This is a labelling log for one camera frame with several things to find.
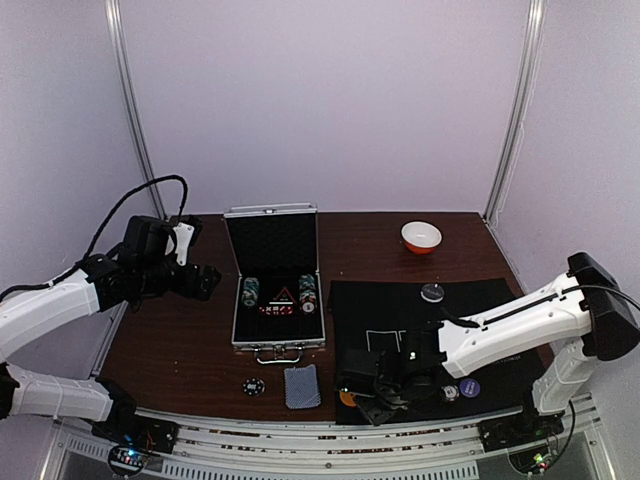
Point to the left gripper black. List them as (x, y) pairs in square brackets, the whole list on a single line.
[(204, 285)]

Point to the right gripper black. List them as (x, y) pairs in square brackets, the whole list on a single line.
[(382, 388)]

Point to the orange big blind button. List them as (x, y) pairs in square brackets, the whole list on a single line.
[(348, 399)]

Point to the blue playing card deck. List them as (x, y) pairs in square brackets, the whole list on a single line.
[(302, 388)]

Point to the clear acrylic dealer button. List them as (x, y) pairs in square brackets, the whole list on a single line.
[(432, 292)]

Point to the purple small blind button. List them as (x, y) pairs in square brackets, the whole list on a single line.
[(469, 388)]

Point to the black 100 poker chip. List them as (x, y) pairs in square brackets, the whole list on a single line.
[(254, 387)]

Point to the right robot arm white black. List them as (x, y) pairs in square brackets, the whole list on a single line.
[(433, 365)]

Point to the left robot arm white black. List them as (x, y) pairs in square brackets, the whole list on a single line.
[(151, 261)]

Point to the left chip stack in case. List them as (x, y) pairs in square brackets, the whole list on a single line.
[(250, 292)]

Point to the chip stack in case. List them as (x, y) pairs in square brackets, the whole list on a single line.
[(250, 292), (308, 299)]

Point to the black poker mat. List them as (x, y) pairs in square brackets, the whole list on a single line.
[(373, 315)]

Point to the red dice row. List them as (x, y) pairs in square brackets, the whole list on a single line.
[(277, 310)]

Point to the aluminium poker case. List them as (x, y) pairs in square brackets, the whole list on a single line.
[(277, 244)]

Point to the black triangular all-in button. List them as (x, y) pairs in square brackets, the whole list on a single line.
[(284, 297)]

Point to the right chip stack in case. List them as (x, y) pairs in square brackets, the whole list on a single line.
[(308, 299)]

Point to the orange white bowl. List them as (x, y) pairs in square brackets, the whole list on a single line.
[(421, 238)]

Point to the right round circuit board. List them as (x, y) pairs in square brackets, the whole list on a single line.
[(534, 461)]

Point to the round circuit board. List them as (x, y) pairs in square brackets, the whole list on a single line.
[(126, 461), (534, 461)]

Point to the left round circuit board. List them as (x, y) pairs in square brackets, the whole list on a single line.
[(126, 461)]

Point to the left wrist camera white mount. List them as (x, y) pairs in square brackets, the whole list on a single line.
[(179, 242)]

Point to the front aluminium rail base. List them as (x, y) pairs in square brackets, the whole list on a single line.
[(217, 448)]

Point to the left aluminium frame post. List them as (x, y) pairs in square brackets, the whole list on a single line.
[(117, 35)]

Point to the aluminium frame post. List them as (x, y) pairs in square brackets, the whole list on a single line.
[(522, 96), (117, 35)]

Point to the right aluminium frame post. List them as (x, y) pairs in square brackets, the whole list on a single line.
[(522, 96)]

